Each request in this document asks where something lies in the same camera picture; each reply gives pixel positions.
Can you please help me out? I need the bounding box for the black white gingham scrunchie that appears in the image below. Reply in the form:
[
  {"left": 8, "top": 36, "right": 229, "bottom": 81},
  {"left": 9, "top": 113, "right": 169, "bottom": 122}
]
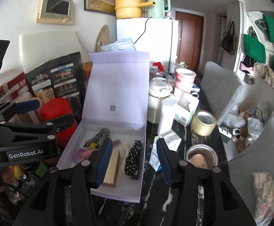
[{"left": 85, "top": 128, "right": 110, "bottom": 148}]

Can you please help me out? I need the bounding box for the tan box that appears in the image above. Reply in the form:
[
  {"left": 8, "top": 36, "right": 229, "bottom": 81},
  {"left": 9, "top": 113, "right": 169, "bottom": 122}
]
[{"left": 102, "top": 150, "right": 121, "bottom": 187}]

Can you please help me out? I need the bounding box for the black polka dot scrunchie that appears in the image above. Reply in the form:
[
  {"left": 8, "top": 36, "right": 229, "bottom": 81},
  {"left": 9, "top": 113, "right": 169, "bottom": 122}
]
[{"left": 125, "top": 140, "right": 141, "bottom": 176}]

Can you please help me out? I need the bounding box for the cream hair claw clip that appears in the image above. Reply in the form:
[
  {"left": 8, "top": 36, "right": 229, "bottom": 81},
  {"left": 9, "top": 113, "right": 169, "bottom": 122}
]
[{"left": 118, "top": 142, "right": 130, "bottom": 176}]

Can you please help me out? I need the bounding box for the red canister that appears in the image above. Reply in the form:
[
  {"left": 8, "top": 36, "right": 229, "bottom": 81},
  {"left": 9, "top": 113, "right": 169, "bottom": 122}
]
[{"left": 40, "top": 97, "right": 77, "bottom": 148}]

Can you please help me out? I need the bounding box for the yellow lemon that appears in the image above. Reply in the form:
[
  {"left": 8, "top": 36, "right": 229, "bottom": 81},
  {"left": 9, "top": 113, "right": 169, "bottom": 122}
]
[{"left": 13, "top": 165, "right": 25, "bottom": 180}]

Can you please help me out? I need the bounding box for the green label black jar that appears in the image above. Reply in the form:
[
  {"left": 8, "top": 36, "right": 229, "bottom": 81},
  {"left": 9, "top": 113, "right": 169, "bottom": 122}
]
[{"left": 26, "top": 161, "right": 48, "bottom": 178}]

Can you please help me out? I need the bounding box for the black snack bag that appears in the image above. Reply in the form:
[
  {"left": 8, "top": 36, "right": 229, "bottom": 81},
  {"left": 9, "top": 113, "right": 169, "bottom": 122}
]
[{"left": 25, "top": 52, "right": 86, "bottom": 122}]

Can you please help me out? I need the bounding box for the floral cushion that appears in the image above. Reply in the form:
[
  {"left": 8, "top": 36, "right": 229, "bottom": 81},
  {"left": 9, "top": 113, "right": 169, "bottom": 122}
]
[{"left": 252, "top": 172, "right": 274, "bottom": 225}]

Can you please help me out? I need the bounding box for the metal bowl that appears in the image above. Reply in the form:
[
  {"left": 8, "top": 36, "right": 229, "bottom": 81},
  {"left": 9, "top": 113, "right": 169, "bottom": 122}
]
[{"left": 186, "top": 144, "right": 219, "bottom": 169}]

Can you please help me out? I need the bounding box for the white open gift box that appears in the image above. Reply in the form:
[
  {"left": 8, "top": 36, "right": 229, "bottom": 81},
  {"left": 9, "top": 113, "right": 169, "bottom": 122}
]
[{"left": 57, "top": 51, "right": 150, "bottom": 203}]

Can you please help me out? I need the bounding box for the grey leaf pattern chair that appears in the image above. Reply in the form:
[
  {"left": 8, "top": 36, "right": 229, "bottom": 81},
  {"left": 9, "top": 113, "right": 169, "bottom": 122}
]
[{"left": 228, "top": 114, "right": 274, "bottom": 214}]

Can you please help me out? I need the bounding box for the clear packing tape roll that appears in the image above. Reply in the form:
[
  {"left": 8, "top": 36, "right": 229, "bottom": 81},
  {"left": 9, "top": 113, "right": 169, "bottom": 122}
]
[{"left": 191, "top": 110, "right": 216, "bottom": 136}]

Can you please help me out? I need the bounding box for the blue white milk carton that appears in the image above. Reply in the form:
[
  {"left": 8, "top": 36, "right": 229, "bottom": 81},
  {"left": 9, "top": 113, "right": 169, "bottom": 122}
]
[{"left": 174, "top": 94, "right": 199, "bottom": 127}]

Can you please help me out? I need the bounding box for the far grey chair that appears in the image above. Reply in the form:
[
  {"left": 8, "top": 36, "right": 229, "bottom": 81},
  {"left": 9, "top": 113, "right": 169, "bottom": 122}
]
[{"left": 201, "top": 61, "right": 244, "bottom": 125}]

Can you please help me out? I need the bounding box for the white refrigerator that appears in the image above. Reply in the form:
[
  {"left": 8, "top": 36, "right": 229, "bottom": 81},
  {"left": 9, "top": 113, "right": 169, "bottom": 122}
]
[{"left": 117, "top": 17, "right": 179, "bottom": 73}]

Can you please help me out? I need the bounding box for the yellow pot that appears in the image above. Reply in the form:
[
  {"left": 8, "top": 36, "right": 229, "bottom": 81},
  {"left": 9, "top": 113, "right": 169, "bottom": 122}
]
[{"left": 115, "top": 0, "right": 156, "bottom": 19}]

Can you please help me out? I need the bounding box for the mint green kettle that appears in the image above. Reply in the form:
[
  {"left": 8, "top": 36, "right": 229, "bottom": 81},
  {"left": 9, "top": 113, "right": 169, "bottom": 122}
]
[{"left": 146, "top": 0, "right": 171, "bottom": 18}]

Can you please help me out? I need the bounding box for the green tote bag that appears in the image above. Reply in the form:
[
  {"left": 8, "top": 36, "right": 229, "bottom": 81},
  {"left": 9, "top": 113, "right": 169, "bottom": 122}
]
[
  {"left": 255, "top": 14, "right": 274, "bottom": 43},
  {"left": 244, "top": 26, "right": 266, "bottom": 64}
]

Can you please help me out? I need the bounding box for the brown door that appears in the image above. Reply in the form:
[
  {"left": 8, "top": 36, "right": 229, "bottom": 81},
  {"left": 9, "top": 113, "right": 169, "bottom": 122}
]
[{"left": 176, "top": 11, "right": 204, "bottom": 72}]

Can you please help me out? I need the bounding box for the wall intercom panel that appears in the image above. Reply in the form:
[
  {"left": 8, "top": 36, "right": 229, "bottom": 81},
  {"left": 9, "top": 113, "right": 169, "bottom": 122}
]
[{"left": 36, "top": 0, "right": 74, "bottom": 25}]

